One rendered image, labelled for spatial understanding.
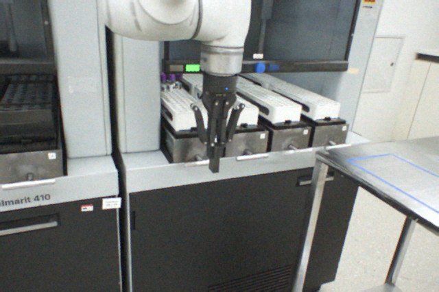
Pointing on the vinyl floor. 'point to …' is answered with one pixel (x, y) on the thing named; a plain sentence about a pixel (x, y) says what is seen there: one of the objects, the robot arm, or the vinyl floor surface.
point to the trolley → (403, 147)
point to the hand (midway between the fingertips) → (214, 157)
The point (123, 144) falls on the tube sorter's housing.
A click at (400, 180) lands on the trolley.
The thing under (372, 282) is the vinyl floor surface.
